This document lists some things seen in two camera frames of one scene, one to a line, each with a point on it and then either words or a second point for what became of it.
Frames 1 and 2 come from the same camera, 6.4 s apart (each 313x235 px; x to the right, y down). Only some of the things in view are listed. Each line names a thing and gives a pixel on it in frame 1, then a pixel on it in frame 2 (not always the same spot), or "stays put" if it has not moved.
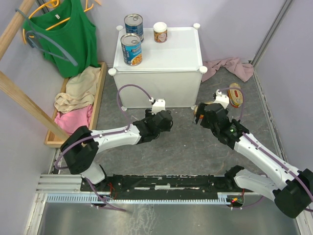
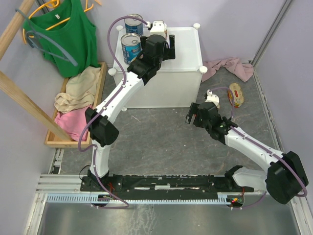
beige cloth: (80, 90) stays put
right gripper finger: (200, 111) to (190, 117)
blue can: (134, 24) stays put
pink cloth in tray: (70, 122) stays put
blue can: (132, 49) stays put
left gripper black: (148, 114) to (169, 53)
